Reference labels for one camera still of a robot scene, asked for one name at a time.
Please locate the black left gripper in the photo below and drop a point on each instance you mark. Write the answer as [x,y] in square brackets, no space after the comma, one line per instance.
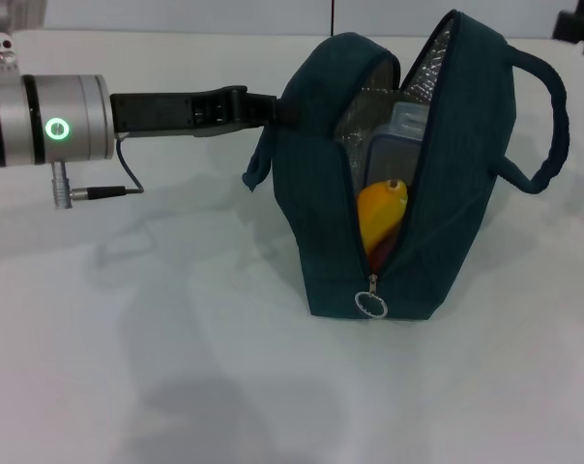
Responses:
[176,111]

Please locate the dark teal lunch bag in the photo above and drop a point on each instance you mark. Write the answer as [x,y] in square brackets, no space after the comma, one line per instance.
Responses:
[311,193]

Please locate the yellow banana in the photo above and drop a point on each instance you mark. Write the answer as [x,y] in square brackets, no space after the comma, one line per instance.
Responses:
[379,212]

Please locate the pink toy peach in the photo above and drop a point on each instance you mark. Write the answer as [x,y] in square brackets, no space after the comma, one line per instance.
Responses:
[383,251]

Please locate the clear food box blue lid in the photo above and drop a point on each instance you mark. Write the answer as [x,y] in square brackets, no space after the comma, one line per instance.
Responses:
[393,150]

